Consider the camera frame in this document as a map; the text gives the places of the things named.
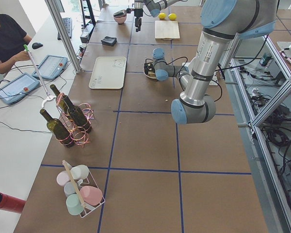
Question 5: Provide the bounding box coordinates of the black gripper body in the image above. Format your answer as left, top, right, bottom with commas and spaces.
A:
134, 0, 144, 26
144, 62, 155, 75

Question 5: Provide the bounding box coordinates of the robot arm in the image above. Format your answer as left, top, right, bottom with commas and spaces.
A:
153, 0, 279, 124
134, 0, 179, 30

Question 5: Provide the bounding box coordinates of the cream bear tray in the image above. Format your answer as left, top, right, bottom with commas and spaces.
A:
88, 57, 127, 90

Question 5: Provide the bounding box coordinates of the metal scoop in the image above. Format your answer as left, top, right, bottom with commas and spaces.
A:
113, 10, 127, 18

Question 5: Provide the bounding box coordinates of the pink bowl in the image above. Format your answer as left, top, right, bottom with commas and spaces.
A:
113, 13, 127, 24

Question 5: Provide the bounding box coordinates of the yellow lemon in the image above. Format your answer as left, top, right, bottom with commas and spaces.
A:
158, 13, 166, 20
168, 13, 177, 20

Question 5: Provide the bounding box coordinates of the wooden cutting board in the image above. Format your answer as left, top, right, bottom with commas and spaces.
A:
155, 20, 180, 40

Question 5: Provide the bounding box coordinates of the grey folded cloth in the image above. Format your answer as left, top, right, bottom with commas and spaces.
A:
101, 36, 117, 47

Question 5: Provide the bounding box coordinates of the black keyboard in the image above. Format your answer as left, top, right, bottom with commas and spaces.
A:
62, 17, 73, 39

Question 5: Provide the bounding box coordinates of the blue teach pendant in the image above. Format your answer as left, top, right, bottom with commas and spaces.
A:
37, 55, 68, 81
0, 73, 40, 105

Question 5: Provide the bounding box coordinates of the black computer mouse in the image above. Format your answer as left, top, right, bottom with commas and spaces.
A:
32, 42, 43, 50

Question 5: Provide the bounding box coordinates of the dark green wine bottle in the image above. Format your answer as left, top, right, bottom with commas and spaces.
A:
40, 109, 75, 148

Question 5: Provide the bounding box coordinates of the white stick with green tip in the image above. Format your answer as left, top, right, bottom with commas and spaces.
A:
23, 44, 56, 109

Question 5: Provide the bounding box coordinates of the white cup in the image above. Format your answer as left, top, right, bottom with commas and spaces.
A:
70, 165, 89, 180

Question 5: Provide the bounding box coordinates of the person in black shirt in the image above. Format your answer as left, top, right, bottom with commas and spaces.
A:
0, 14, 32, 74

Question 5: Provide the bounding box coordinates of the lilac cup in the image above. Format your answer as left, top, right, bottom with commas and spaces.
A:
56, 171, 70, 187

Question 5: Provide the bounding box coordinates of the pink cup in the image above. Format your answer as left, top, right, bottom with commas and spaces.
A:
80, 186, 103, 206

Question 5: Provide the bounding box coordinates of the grey cup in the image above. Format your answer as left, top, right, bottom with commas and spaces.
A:
64, 182, 76, 197

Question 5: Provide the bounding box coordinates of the mint green cup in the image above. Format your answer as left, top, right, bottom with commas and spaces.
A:
66, 194, 84, 216

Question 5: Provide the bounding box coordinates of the red cylinder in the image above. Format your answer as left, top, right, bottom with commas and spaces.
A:
0, 193, 26, 214

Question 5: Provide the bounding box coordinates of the aluminium frame post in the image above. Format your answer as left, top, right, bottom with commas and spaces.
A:
45, 0, 81, 74

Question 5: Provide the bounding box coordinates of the copper wire bottle rack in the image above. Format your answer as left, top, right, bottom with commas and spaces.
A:
61, 103, 94, 147

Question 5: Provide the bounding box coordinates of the white wire cup rack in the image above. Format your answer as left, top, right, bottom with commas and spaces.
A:
57, 160, 105, 218

